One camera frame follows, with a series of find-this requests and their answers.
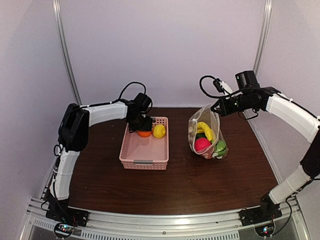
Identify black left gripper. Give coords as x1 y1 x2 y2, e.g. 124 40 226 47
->
128 113 153 131

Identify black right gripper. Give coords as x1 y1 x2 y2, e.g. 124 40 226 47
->
211 91 256 117

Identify orange toy fruit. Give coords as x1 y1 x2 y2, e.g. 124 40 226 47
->
137 130 152 138

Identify yellow toy bananas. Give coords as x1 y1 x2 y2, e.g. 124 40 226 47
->
196 121 217 143

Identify clear dotted zip bag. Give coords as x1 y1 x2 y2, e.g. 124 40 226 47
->
188 104 228 159

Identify green striped toy watermelon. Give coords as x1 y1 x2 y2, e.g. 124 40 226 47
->
214 140 228 158

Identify red toy apple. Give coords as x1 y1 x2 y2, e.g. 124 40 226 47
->
194 137 211 152

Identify green orange toy mango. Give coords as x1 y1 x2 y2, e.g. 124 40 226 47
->
195 133 207 140

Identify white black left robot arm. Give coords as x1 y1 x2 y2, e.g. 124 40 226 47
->
46 92 153 222

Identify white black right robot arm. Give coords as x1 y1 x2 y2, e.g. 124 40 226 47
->
211 70 320 221

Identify pink plastic basket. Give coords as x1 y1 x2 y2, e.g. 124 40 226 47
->
119 116 169 171

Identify left circuit board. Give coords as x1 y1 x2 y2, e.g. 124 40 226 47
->
53 222 75 238

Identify circuit board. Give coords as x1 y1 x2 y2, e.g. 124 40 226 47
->
53 222 75 238
254 223 275 238

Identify right circuit board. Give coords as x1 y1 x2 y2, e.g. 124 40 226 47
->
254 223 275 238

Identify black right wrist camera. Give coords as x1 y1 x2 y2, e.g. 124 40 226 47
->
213 78 233 95

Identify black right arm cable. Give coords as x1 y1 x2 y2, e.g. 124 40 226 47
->
199 75 237 99

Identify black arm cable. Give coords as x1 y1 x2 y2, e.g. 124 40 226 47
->
199 75 237 99
117 81 147 103

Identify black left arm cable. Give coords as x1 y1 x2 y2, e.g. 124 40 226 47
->
117 81 147 103

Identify aluminium front rail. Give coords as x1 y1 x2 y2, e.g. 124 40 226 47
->
18 198 311 240

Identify right aluminium frame post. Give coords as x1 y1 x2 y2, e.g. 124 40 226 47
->
253 0 273 76

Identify aluminium frame post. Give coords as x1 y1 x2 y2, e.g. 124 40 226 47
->
253 0 273 76
52 0 82 105

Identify left aluminium frame post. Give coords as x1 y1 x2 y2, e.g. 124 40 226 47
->
52 0 82 105

